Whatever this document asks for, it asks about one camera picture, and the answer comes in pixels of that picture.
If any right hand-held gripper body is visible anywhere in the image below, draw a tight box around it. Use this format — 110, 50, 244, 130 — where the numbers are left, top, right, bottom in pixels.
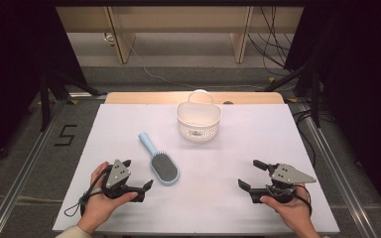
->
249, 163, 318, 204

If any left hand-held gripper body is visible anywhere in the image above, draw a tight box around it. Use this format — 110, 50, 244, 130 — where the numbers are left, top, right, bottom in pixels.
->
101, 159, 146, 202

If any light blue hairbrush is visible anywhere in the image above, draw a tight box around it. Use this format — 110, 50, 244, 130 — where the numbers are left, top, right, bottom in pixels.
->
138, 132, 181, 186

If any white slotted plastic basket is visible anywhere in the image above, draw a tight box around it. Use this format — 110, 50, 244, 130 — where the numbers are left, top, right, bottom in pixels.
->
176, 89, 223, 144

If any person's left hand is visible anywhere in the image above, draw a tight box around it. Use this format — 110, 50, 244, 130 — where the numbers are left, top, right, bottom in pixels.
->
77, 161, 139, 234

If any person's right hand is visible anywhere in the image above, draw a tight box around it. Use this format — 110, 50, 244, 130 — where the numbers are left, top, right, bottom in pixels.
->
260, 184, 314, 231

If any white table cover sheet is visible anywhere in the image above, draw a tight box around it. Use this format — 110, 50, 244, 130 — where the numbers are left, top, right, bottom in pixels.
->
52, 103, 341, 234

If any black metal stand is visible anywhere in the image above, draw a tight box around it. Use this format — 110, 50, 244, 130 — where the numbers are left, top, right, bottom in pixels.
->
39, 69, 107, 133
263, 63, 322, 129

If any black curtain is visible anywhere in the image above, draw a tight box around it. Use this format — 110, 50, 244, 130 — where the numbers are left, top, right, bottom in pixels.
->
0, 0, 89, 175
283, 0, 381, 227

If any beige wooden bench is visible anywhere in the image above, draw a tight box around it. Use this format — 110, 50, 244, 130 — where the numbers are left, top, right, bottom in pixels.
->
56, 6, 305, 64

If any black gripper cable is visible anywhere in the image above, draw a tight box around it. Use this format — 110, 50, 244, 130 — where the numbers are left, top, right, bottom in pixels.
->
294, 183, 314, 216

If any black wrist strap cord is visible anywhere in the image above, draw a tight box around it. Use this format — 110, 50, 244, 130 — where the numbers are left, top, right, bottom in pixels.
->
63, 165, 113, 218

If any aluminium floor rail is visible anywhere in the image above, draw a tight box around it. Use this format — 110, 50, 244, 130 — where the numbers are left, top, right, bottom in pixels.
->
297, 101, 380, 238
0, 104, 65, 238

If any white floor cable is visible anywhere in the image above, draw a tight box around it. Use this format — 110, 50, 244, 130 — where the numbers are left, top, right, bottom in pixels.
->
130, 43, 296, 92

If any bundle of black cables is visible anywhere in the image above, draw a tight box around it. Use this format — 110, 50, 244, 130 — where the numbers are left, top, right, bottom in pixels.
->
247, 6, 300, 76

